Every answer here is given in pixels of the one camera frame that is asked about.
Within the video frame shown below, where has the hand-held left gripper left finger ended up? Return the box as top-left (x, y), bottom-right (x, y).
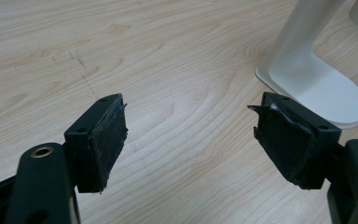
top-left (3, 92), bottom-right (129, 224)

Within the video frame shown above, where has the white stand base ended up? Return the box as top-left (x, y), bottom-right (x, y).
top-left (255, 0), bottom-right (358, 130)

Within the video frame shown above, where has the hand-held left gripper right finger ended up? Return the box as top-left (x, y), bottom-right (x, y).
top-left (247, 91), bottom-right (358, 224)

